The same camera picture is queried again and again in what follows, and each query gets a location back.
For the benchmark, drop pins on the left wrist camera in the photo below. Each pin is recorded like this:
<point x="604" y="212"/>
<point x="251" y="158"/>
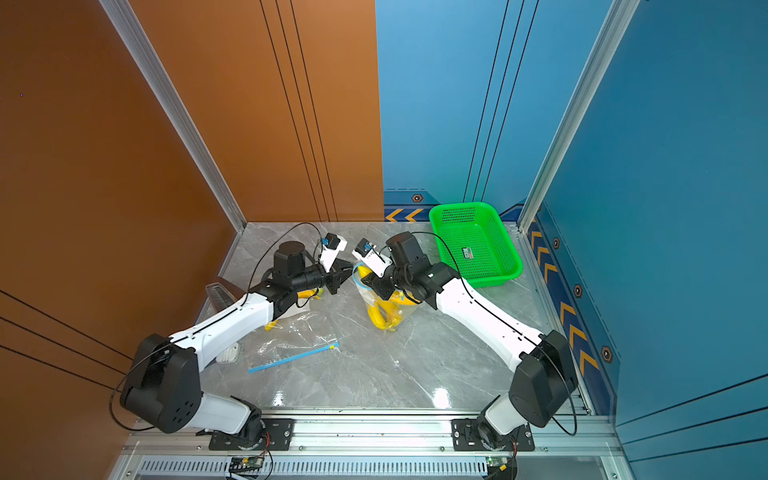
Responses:
<point x="331" y="246"/>

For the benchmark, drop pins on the green circuit board left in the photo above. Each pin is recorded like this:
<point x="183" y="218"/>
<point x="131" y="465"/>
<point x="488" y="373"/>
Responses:
<point x="246" y="466"/>

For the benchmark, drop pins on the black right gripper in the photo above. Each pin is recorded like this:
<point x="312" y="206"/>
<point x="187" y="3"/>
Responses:
<point x="375" y="282"/>

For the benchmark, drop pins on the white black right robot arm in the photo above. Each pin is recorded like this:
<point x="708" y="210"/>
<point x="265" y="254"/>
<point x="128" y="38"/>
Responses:
<point x="543" y="374"/>

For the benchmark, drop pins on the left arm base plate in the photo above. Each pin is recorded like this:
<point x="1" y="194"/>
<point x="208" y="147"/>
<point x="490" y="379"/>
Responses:
<point x="273" y="434"/>

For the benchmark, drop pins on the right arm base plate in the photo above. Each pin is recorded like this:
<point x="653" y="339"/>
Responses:
<point x="465" y="433"/>

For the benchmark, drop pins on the green circuit board right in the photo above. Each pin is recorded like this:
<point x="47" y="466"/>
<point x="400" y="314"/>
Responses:
<point x="501" y="467"/>

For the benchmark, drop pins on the aluminium corner post right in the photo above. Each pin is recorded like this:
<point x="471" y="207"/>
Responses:
<point x="611" y="33"/>

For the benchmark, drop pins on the empty clear zip bag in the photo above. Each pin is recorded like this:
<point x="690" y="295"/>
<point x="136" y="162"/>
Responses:
<point x="289" y="339"/>

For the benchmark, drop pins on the aluminium front rail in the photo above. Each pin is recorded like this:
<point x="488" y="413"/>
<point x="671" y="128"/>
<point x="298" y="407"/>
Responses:
<point x="386" y="444"/>

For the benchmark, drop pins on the white earbuds case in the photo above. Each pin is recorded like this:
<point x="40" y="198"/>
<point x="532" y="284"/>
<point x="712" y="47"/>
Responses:
<point x="230" y="355"/>

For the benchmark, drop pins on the clear zip bag with bananas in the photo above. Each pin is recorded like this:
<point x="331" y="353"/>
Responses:
<point x="385" y="314"/>

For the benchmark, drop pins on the green plastic perforated basket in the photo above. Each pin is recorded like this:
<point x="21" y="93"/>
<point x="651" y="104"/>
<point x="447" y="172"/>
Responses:
<point x="478" y="226"/>

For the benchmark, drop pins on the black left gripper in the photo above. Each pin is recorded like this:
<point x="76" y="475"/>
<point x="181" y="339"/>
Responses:
<point x="337" y="274"/>

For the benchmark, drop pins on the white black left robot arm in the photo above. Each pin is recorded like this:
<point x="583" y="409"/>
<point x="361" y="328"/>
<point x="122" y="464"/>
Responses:
<point x="163" y="385"/>

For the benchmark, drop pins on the aluminium corner post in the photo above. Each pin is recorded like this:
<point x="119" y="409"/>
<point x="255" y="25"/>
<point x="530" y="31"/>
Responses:
<point x="144" y="55"/>
<point x="611" y="33"/>

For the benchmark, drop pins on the green circuit board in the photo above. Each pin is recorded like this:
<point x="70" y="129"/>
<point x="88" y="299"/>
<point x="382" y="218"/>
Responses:
<point x="246" y="466"/>
<point x="501" y="467"/>

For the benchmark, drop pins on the aluminium corner post left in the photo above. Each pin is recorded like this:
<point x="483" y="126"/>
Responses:
<point x="144" y="55"/>

